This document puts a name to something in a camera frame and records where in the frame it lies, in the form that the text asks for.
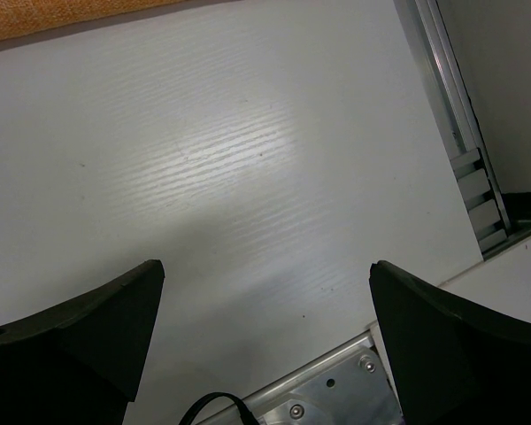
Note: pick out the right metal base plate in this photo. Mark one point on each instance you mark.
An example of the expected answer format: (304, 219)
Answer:
(348, 385)

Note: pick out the orange cloth placemat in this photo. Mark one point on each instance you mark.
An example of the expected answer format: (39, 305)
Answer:
(20, 18)

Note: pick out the aluminium table frame rail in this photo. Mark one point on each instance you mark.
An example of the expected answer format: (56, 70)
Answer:
(499, 220)

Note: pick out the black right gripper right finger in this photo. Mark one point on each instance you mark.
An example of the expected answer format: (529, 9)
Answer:
(452, 361)

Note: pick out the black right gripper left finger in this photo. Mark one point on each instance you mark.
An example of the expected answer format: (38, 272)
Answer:
(81, 361)

